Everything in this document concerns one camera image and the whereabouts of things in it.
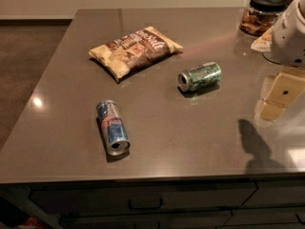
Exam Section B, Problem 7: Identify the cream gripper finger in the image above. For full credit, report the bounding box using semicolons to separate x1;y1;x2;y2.
257;67;305;121

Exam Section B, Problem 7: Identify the blue silver redbull can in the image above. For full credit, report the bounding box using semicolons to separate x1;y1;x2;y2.
96;99;130;156

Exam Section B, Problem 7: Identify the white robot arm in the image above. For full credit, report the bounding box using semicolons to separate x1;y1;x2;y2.
256;0;305;121

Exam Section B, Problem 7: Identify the green soda can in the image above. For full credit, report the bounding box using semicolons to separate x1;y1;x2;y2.
177;62;222;93

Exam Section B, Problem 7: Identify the glass jar with black lid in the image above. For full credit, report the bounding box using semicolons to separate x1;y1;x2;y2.
239;0;286;37

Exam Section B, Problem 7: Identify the right dark cabinet drawer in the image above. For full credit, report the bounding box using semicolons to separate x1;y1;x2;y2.
244;180;305;207

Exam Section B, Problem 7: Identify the lower dark cabinet drawer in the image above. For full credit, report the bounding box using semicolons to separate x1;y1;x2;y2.
60;208;304;229

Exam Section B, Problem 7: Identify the brown chips bag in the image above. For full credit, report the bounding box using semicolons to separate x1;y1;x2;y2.
89;27;182;82

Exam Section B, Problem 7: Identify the dark cabinet drawer with handle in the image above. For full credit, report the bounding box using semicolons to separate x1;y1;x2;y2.
30;182;256;216

